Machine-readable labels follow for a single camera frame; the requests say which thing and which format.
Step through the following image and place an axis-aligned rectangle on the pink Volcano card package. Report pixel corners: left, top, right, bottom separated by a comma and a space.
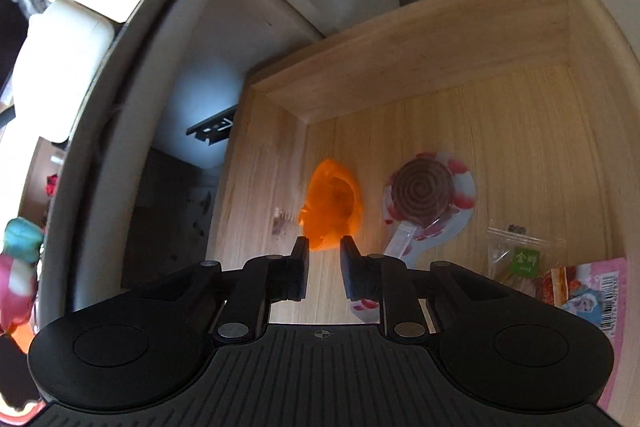
560, 258, 627, 410

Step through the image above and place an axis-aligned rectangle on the red white snack packet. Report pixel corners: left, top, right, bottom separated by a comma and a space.
538, 267, 570, 308

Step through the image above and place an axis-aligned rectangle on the white tub container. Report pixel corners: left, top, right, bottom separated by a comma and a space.
12, 0, 115, 143

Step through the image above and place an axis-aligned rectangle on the orange pumpkin half shell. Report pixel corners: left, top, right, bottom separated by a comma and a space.
298, 158, 363, 251

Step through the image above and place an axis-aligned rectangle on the pink teal plush toy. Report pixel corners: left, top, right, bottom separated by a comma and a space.
0, 217, 44, 335

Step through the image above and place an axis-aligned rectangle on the green label snack bag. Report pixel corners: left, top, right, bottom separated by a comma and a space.
486, 225, 565, 299

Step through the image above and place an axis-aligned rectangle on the swirl lollipop in wrapper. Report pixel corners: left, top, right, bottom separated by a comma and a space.
349, 149, 478, 323

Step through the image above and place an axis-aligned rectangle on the wooden drawer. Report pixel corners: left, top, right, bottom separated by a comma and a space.
204, 0, 640, 325

